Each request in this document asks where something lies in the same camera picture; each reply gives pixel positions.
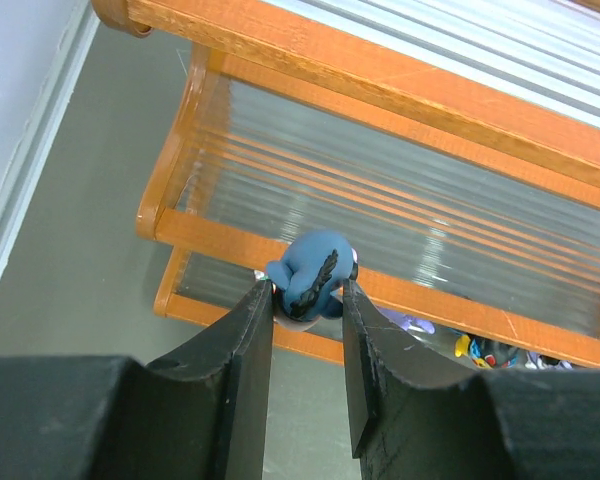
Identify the pink bunny toy figure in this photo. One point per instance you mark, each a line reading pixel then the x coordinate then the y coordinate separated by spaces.
pixel 261 276

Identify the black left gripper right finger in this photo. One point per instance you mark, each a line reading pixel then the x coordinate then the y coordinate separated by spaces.
pixel 415 414

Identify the purple black toy figure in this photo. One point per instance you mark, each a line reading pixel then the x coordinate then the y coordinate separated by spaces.
pixel 537 361

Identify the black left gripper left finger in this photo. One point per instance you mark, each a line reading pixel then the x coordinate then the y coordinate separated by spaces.
pixel 197 412

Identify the orange wooden shelf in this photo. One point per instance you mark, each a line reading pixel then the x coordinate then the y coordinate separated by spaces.
pixel 455 144

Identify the blue donkey toy figure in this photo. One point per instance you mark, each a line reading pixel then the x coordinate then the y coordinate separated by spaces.
pixel 307 278

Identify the black yellow toy figure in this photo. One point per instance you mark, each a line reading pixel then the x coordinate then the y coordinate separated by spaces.
pixel 486 353

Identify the purple bunny toy figure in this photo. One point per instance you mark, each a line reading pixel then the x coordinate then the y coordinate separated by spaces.
pixel 407 321

